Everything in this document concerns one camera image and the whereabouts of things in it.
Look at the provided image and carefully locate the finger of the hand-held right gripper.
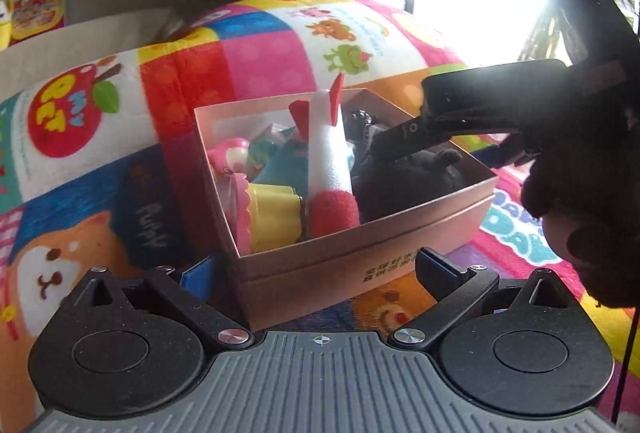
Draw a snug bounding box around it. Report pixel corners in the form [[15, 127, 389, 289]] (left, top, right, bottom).
[[370, 116, 539, 169], [420, 58, 569, 135]]

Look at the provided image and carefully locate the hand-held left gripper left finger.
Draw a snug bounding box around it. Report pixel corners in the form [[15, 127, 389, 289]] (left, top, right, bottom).
[[62, 255, 255, 348]]

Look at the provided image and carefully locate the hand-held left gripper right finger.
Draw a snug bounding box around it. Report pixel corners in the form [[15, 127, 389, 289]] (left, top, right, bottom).
[[389, 247, 581, 349]]

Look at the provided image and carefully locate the black plush toy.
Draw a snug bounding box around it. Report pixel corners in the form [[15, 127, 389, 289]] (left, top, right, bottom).
[[347, 108, 481, 225]]

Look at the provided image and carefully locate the yellow pink cupcake toy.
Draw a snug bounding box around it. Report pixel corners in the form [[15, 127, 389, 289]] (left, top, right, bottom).
[[227, 172, 307, 256]]

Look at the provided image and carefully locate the pink cardboard box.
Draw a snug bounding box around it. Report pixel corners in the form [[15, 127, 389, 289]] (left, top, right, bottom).
[[194, 88, 500, 331]]

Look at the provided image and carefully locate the blue white plastic packet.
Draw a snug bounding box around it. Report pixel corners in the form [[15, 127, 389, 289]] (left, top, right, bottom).
[[250, 126, 313, 199]]

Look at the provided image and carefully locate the pink pig toy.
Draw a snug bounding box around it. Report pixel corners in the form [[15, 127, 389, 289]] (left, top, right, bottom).
[[206, 138, 251, 181]]

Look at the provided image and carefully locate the person's right hand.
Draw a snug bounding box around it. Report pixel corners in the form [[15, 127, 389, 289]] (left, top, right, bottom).
[[520, 133, 640, 309]]

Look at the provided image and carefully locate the colourful cartoon play mat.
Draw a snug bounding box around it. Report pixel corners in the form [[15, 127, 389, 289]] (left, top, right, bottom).
[[0, 0, 640, 433]]

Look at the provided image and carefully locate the red picture book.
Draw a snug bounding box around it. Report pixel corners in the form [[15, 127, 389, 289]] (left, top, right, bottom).
[[7, 0, 67, 43]]

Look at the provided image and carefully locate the white yellow banana plush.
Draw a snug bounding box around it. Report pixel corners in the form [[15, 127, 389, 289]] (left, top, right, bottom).
[[0, 0, 12, 50]]

